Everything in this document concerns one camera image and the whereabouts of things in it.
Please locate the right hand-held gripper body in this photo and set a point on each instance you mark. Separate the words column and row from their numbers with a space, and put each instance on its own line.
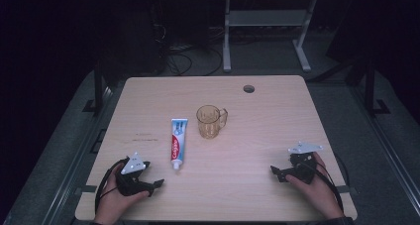
column 302, row 162

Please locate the person's right hand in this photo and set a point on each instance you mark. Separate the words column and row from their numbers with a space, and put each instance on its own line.
column 318, row 188

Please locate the metal frame rail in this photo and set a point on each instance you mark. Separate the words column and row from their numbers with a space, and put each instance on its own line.
column 389, row 145
column 76, row 159

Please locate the white metal stand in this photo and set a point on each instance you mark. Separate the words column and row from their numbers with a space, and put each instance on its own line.
column 264, row 23

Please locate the clear glass mug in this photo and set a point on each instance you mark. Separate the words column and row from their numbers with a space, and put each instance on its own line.
column 208, row 122

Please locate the person's left hand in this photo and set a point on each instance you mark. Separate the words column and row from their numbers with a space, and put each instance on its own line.
column 114, row 202

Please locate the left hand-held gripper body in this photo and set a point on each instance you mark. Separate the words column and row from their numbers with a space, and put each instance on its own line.
column 132, row 164

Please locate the black metal post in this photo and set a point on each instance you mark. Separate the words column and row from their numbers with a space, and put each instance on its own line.
column 370, row 89
column 98, row 86

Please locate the toothpaste tube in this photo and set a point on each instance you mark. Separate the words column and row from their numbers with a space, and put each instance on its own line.
column 178, row 142

